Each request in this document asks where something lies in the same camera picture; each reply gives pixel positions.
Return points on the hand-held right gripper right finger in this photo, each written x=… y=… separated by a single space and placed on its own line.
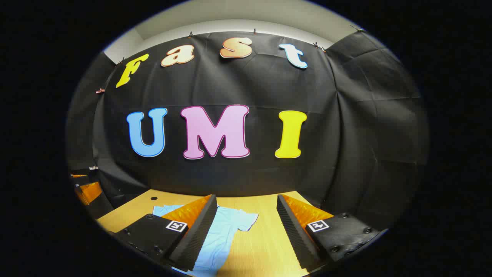
x=294 y=234

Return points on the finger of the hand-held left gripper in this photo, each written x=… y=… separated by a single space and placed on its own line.
x=78 y=176
x=89 y=191

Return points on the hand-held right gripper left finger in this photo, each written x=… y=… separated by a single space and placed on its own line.
x=196 y=238

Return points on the light blue T-shirt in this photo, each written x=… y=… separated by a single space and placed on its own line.
x=226 y=227

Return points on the black backdrop cloth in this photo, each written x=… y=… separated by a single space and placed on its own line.
x=250 y=84

